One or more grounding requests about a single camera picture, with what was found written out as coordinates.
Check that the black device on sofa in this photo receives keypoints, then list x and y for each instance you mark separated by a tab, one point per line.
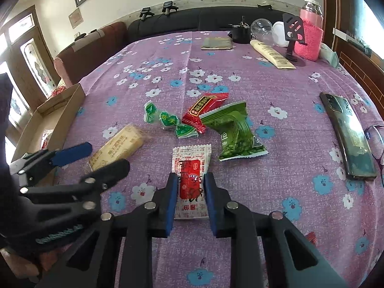
82	37

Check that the black phone stand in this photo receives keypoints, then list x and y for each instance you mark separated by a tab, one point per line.
292	33

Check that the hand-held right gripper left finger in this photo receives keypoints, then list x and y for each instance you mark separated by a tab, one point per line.
171	207

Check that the black leather sofa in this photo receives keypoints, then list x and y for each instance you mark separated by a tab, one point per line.
186	21

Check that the black cup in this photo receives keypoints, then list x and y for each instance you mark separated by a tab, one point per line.
240	34

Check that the clear glass cup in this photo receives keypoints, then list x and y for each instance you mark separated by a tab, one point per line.
260	28

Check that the white cup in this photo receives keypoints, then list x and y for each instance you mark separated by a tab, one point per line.
279	34

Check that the red items on bed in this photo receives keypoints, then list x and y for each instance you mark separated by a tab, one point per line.
58	91

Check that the white red snack packet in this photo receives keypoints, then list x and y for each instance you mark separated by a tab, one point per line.
192	162

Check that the small red wrapper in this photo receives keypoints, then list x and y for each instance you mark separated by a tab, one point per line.
310	237

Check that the pink sleeved bottle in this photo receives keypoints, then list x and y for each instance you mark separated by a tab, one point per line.
312	39

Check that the brown fabric sofa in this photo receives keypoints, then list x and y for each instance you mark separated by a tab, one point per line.
90	54

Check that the cream tube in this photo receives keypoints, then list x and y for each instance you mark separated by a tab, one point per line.
271	54

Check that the green white snack packet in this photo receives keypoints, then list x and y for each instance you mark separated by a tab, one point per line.
163	118

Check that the red black-label snack packet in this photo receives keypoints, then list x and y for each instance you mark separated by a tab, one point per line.
204	108

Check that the yellow cake snack packet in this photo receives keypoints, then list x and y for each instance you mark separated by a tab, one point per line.
117	147

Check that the eyeglasses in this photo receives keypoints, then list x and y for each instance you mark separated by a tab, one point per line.
369	131

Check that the small framed certificate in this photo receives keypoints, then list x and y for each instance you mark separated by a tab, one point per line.
75	18

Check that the wooden glass door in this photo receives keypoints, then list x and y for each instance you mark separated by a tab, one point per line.
33	57

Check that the wooden cabinet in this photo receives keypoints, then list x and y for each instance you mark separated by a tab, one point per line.
357	60

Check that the large green snack packet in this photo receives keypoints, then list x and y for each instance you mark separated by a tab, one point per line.
237	132

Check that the person's left hand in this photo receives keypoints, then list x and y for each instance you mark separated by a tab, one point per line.
18	265

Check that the cardboard box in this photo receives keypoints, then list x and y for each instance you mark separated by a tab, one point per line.
64	117

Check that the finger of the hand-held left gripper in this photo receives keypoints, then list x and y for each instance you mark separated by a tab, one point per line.
105	172
72	154

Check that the dark smartphone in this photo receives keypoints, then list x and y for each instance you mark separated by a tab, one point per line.
348	138

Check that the small black object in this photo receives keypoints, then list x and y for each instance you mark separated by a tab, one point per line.
264	6

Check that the pale green object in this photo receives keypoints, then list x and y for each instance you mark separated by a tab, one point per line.
328	55

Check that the black clamp device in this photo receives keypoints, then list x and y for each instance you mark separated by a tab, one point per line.
146	12
168	7

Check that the olive booklet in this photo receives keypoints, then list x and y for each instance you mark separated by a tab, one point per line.
216	43

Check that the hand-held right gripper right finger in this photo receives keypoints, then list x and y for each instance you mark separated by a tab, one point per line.
211	207

